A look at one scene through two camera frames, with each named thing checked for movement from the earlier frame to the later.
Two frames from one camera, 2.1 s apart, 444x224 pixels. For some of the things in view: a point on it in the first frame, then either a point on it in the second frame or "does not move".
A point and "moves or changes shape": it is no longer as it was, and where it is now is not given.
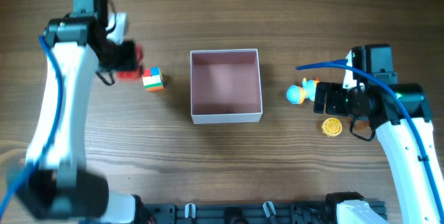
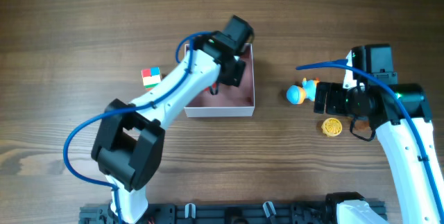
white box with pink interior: [225, 87] moves or changes shape
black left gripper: [129, 54] -> [233, 79]
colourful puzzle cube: [152, 79] does not move
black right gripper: [321, 97] does not move
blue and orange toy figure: [297, 95] does not move
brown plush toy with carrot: [362, 123] does not move
